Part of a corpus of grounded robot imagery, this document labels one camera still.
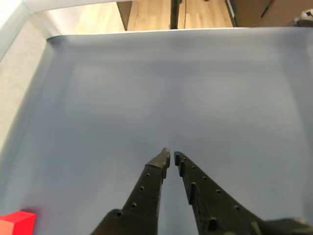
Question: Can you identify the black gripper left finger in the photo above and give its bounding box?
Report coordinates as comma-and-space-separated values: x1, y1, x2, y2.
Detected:
90, 147, 171, 235

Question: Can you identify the red cube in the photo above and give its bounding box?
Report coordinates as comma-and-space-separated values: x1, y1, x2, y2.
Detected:
0, 210, 37, 235

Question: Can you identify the dark brown cabinet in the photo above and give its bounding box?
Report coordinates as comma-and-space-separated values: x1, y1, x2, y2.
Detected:
116, 0, 134, 32

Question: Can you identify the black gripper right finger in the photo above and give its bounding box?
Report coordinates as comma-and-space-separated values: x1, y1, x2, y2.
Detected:
174, 151, 313, 235

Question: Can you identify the black pole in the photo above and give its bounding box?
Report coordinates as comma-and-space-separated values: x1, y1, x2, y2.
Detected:
170, 0, 179, 30

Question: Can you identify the blue-grey table mat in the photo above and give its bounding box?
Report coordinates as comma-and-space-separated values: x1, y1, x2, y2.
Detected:
0, 26, 313, 235

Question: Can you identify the brown cabinet with white edge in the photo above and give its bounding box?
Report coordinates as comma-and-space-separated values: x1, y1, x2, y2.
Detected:
226, 0, 313, 28

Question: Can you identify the silver aluminium frame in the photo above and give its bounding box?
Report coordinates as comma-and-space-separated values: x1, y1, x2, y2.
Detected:
0, 0, 67, 65

